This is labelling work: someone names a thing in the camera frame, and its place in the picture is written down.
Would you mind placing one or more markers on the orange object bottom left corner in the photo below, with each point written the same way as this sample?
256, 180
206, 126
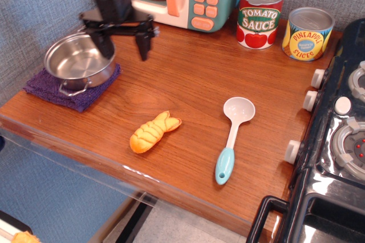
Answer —
25, 237

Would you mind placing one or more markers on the white spoon with blue handle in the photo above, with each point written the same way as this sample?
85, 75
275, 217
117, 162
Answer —
238, 110

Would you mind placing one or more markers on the pineapple slices can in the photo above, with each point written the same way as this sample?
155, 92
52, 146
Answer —
307, 33

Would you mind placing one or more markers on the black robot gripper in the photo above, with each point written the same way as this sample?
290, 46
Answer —
118, 17

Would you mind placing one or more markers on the purple folded towel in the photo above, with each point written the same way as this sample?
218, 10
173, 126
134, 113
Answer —
45, 86

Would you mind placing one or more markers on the black toy stove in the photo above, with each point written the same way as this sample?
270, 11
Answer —
326, 200

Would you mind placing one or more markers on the tomato sauce can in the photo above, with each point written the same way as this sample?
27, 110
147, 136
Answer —
257, 23

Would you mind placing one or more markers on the white stove knob middle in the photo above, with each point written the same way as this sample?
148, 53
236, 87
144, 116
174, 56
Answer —
309, 101

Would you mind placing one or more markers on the white stove knob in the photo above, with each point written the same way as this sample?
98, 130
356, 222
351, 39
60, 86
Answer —
292, 151
309, 101
317, 78

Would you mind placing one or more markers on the white stove knob upper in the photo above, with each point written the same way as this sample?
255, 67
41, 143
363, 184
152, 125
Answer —
317, 78

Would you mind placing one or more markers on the white stove knob lower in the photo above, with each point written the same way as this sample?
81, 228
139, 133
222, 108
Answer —
292, 151

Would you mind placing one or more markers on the small stainless steel pot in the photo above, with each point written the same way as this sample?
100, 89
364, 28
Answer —
78, 64

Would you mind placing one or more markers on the orange plush shrimp toy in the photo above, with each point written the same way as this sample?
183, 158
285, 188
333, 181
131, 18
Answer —
151, 132

